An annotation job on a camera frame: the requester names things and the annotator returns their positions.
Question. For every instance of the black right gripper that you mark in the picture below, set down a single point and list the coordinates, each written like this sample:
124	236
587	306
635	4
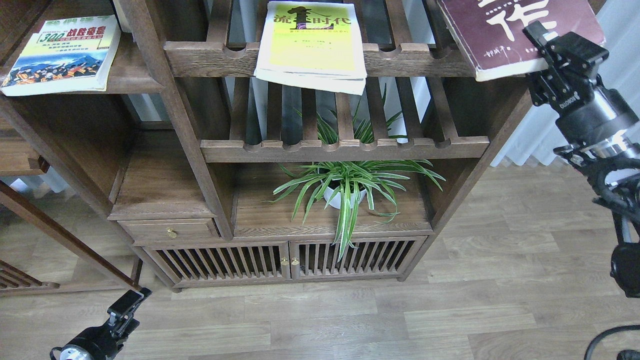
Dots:
589	113

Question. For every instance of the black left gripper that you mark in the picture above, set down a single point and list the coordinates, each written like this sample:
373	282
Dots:
104	342

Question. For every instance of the maroon cover thick book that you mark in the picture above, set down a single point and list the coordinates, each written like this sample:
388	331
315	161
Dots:
490	33

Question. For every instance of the colourful 300 paperback book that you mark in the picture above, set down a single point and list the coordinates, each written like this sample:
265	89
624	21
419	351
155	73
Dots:
67	55

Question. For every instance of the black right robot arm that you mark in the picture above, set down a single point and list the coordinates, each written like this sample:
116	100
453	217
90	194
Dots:
612	170

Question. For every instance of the white pleated curtain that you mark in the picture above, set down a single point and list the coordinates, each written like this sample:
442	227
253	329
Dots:
536	136

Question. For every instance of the small wooden drawer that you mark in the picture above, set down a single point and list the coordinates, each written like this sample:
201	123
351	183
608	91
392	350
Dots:
171	231

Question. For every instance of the left slatted cabinet door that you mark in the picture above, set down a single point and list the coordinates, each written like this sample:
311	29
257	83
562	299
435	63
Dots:
205	265

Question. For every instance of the dark wooden bookshelf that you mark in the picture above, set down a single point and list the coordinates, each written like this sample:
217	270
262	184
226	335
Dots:
179	132

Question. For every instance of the green spider plant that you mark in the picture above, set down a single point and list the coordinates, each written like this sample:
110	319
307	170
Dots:
381	179

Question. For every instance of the white plant pot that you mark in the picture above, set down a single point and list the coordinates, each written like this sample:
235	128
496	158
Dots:
333	196

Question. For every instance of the yellow green cover book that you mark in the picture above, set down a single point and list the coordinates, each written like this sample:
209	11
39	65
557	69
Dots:
313	45

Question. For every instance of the wooden furniture frame left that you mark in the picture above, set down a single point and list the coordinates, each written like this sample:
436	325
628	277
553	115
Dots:
18	158

